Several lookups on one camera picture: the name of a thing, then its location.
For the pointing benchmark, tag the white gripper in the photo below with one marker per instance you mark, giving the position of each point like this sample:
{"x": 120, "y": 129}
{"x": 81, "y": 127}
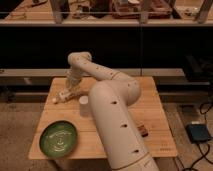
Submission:
{"x": 73, "y": 78}

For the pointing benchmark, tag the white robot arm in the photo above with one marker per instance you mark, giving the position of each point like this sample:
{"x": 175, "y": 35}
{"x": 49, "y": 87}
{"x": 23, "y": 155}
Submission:
{"x": 109, "y": 99}

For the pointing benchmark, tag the green ceramic bowl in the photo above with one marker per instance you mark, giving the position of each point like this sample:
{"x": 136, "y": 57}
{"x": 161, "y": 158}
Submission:
{"x": 58, "y": 139}

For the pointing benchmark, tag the wooden table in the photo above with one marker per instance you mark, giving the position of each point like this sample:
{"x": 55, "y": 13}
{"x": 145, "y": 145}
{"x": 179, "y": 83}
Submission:
{"x": 147, "y": 111}

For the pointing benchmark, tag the white paper cup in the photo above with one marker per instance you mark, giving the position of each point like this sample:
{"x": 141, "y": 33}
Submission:
{"x": 84, "y": 106}

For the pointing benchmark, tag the small brown wooden block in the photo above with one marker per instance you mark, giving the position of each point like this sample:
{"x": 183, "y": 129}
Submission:
{"x": 143, "y": 131}

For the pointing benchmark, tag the long background workbench shelf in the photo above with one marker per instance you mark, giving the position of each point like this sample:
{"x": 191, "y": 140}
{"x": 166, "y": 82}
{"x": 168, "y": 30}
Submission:
{"x": 107, "y": 13}

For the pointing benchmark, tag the black foot pedal box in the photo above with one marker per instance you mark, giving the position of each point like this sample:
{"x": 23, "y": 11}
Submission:
{"x": 198, "y": 133}

